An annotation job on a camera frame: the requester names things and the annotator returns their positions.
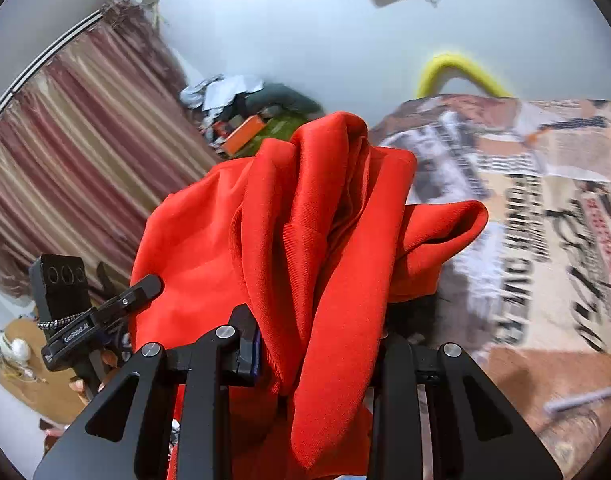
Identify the dark grey garment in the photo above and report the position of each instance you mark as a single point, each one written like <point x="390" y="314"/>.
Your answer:
<point x="285" y="100"/>

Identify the orange box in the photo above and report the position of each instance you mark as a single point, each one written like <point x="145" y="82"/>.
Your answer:
<point x="243" y="135"/>

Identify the printed bed sheet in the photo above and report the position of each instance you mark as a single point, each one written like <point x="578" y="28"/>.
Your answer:
<point x="535" y="210"/>

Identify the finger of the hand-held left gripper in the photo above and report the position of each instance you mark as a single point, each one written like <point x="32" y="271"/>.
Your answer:
<point x="130" y="300"/>

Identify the person's left hand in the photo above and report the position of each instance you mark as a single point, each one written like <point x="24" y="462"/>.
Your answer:
<point x="107" y="359"/>

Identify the red zip jacket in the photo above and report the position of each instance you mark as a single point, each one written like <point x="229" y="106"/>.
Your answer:
<point x="310" y="260"/>

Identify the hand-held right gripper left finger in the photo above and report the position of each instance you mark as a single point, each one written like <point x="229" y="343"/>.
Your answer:
<point x="245" y="355"/>

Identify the grey pen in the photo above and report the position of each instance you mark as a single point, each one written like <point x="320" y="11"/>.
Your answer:
<point x="580" y="400"/>

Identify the yellow hoop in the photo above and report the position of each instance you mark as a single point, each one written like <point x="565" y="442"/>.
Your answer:
<point x="455" y="60"/>

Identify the striped maroon curtain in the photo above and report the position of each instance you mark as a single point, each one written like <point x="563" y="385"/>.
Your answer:
<point x="85" y="160"/>

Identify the curtain rail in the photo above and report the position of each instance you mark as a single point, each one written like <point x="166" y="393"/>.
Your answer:
<point x="40" y="65"/>

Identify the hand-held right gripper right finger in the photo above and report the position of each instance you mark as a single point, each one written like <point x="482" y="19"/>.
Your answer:
<point x="395" y="360"/>

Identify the green patterned cloth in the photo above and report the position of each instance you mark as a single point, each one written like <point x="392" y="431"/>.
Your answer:
<point x="285" y="127"/>

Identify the wooden folding table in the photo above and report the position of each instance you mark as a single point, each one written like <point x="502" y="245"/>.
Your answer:
<point x="30" y="395"/>

